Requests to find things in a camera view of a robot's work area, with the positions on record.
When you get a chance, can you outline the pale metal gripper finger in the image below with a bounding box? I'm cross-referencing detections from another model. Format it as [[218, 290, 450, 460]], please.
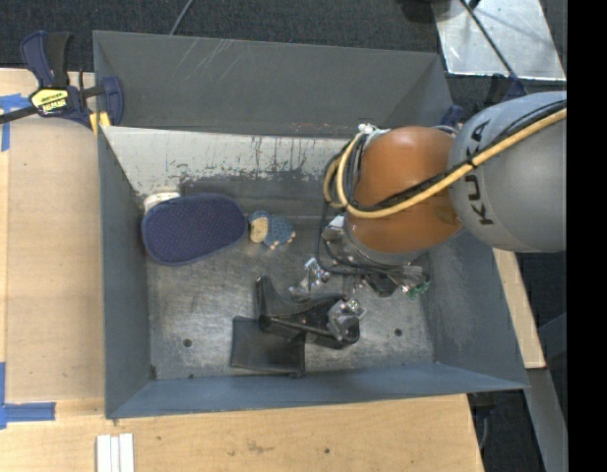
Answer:
[[326, 298, 369, 343], [288, 257, 333, 300]]

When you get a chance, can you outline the small blue and tan shoe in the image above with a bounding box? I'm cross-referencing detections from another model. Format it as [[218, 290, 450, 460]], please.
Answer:
[[248, 209, 297, 252]]

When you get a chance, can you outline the black plastic tool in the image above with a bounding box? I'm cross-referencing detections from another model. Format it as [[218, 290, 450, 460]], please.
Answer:
[[228, 274, 362, 379]]

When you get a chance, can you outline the dark blue slipper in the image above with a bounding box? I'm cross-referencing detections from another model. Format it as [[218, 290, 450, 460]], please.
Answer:
[[141, 193, 249, 266]]

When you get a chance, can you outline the grey metal bin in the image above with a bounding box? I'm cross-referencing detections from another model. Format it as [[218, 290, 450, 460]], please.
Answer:
[[91, 29, 531, 420]]

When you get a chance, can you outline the pale wood board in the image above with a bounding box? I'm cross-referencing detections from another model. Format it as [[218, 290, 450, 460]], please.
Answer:
[[4, 115, 107, 404]]

